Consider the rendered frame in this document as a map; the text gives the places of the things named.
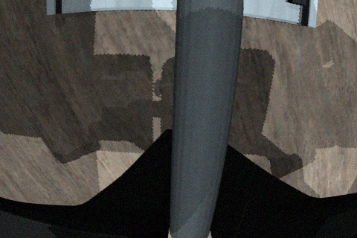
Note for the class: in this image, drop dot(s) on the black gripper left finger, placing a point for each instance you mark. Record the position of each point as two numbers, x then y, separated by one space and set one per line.
136 205

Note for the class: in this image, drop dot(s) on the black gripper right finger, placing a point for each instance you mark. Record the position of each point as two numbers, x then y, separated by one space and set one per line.
252 203

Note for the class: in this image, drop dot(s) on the grey metal shaft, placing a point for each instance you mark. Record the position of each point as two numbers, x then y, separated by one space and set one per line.
207 51

